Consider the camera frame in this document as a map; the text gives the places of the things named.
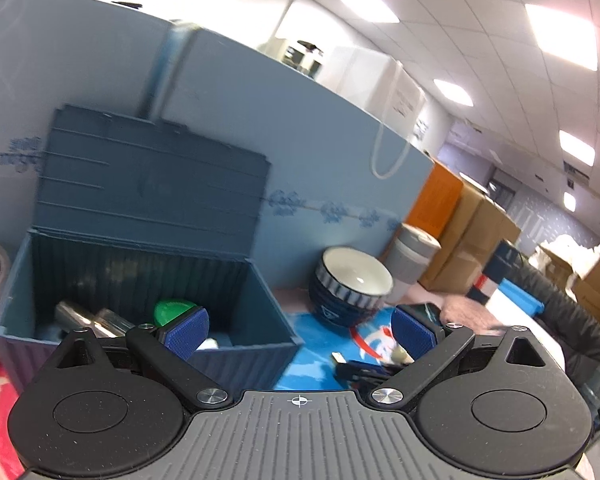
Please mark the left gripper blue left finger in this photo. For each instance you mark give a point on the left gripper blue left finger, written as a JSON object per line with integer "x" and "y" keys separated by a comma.
{"x": 185, "y": 333}

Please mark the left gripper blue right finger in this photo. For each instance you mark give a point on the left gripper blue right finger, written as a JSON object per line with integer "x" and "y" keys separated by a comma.
{"x": 415, "y": 328}

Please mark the shiny metal cylinder object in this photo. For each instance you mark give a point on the shiny metal cylinder object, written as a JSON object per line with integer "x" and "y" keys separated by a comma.
{"x": 104, "y": 323}

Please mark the colourful printed table mat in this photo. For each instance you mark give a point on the colourful printed table mat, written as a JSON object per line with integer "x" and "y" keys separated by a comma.
{"x": 369, "y": 345}

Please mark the pink fuzzy cloth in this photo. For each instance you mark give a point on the pink fuzzy cloth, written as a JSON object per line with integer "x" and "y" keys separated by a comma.
{"x": 467, "y": 312}

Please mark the black usb stick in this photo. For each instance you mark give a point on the black usb stick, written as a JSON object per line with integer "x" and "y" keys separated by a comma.
{"x": 359, "y": 372}

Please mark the grey white travel cup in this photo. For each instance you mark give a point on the grey white travel cup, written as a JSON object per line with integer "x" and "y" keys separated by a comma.
{"x": 408, "y": 257}

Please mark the dark blue lower bowl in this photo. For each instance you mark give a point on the dark blue lower bowl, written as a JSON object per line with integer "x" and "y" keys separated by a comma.
{"x": 331, "y": 309}

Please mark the blue striped ceramic bowl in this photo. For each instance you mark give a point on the blue striped ceramic bowl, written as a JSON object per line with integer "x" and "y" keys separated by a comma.
{"x": 357, "y": 278}

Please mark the dark blue tall carton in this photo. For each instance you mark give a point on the dark blue tall carton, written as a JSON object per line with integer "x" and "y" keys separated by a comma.
{"x": 504, "y": 259}

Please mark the brown cardboard box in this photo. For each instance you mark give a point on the brown cardboard box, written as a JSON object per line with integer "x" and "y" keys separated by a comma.
{"x": 468, "y": 241}

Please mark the orange cardboard box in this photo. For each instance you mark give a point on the orange cardboard box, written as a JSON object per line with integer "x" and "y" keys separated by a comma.
{"x": 434, "y": 206}

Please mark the blue plastic storage box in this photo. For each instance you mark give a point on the blue plastic storage box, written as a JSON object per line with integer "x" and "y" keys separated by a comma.
{"x": 130, "y": 212}

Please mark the blue foam board panel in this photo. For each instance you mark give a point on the blue foam board panel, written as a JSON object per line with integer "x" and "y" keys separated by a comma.
{"x": 336, "y": 177}

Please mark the white paper shopping bag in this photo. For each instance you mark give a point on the white paper shopping bag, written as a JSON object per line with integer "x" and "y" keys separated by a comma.
{"x": 378, "y": 83}

